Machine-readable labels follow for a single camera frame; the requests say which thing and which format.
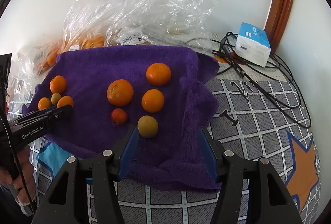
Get left hand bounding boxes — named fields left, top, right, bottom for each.
left=1, top=146, right=36, bottom=206

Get blue white tissue pack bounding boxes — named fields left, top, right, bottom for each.
left=235, top=23, right=271, bottom=67

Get small clear plastic bag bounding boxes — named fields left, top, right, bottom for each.
left=7, top=42, right=61, bottom=115

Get small yellow green fruit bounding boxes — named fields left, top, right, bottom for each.
left=50, top=93, right=62, bottom=106

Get purple towel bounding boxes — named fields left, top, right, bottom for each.
left=22, top=45, right=220, bottom=191

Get small red blood orange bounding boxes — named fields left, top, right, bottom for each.
left=110, top=108, right=128, bottom=125

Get large clear plastic bag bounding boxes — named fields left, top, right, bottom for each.
left=59, top=0, right=218, bottom=55

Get large orange with stem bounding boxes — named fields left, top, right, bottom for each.
left=107, top=79, right=134, bottom=107

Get small orange kumquat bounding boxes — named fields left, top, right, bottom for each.
left=38, top=97, right=52, bottom=111

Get black cables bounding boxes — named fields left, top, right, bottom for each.
left=211, top=31, right=313, bottom=129

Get grey checked quilt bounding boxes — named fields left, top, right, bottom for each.
left=6, top=79, right=321, bottom=224

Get green kiwi fruit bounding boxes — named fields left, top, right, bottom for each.
left=137, top=115, right=158, bottom=138

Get orange mandarin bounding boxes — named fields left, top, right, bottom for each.
left=141, top=89, right=164, bottom=113
left=146, top=63, right=172, bottom=86
left=49, top=75, right=67, bottom=94
left=57, top=96, right=74, bottom=108

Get brown wooden door frame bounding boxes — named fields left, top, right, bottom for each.
left=264, top=0, right=293, bottom=52

